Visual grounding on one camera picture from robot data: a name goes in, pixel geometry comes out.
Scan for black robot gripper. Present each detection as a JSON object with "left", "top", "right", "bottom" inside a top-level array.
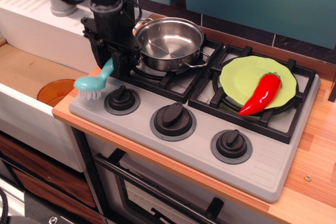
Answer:
[{"left": 81, "top": 8, "right": 141, "bottom": 79}]

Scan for teal dish brush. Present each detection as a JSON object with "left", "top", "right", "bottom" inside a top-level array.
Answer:
[{"left": 74, "top": 58, "right": 114, "bottom": 101}]

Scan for red toy chili pepper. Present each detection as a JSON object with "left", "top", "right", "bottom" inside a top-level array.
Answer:
[{"left": 238, "top": 72, "right": 282, "bottom": 116}]

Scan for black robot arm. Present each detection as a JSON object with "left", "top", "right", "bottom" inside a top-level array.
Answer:
[{"left": 81, "top": 0, "right": 142, "bottom": 79}]

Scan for black left stove knob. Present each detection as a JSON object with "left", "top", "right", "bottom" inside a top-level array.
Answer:
[{"left": 104, "top": 85, "right": 140, "bottom": 116}]

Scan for black stove knob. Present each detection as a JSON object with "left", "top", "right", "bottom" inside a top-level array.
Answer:
[
  {"left": 104, "top": 85, "right": 140, "bottom": 116},
  {"left": 150, "top": 102, "right": 197, "bottom": 142},
  {"left": 211, "top": 130, "right": 253, "bottom": 165}
]

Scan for stainless steel pot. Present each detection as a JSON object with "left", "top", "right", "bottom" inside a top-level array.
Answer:
[{"left": 135, "top": 17, "right": 210, "bottom": 72}]

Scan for black middle stove knob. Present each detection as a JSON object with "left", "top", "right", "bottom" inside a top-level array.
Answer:
[{"left": 150, "top": 102, "right": 197, "bottom": 142}]

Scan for light green plastic plate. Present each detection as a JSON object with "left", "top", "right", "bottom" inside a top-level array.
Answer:
[{"left": 219, "top": 56, "right": 297, "bottom": 109}]

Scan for black right stove knob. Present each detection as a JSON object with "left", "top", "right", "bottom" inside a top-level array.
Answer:
[{"left": 211, "top": 130, "right": 253, "bottom": 165}]

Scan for grey toy stove top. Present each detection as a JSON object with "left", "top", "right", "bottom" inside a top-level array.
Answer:
[{"left": 68, "top": 37, "right": 321, "bottom": 204}]

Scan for black left burner grate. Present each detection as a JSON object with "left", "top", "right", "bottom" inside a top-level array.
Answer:
[{"left": 109, "top": 36, "right": 224, "bottom": 104}]

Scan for black burner grate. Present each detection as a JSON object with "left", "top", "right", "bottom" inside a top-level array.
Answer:
[
  {"left": 188, "top": 45, "right": 320, "bottom": 144},
  {"left": 109, "top": 36, "right": 224, "bottom": 104}
]

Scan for white toy sink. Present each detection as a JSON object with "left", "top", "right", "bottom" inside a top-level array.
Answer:
[{"left": 1, "top": 0, "right": 97, "bottom": 172}]

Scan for orange sink drain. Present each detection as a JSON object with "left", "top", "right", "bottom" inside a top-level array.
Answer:
[{"left": 37, "top": 79, "right": 75, "bottom": 107}]

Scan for wooden drawer fronts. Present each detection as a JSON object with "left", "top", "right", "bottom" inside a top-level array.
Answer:
[{"left": 1, "top": 133, "right": 104, "bottom": 223}]

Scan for black right burner grate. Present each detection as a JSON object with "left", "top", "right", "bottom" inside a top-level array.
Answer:
[{"left": 188, "top": 45, "right": 320, "bottom": 144}]

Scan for wooden countertop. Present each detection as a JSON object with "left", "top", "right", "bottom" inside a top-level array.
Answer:
[{"left": 52, "top": 28, "right": 335, "bottom": 223}]

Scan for oven door with black handle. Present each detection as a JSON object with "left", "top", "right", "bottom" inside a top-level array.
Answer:
[{"left": 93, "top": 148, "right": 234, "bottom": 223}]

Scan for black braided foreground cable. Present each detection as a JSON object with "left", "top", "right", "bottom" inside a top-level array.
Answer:
[{"left": 0, "top": 189, "right": 9, "bottom": 224}]

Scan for teal wall cabinet right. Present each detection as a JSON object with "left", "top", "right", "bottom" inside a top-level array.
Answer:
[{"left": 186, "top": 0, "right": 335, "bottom": 49}]

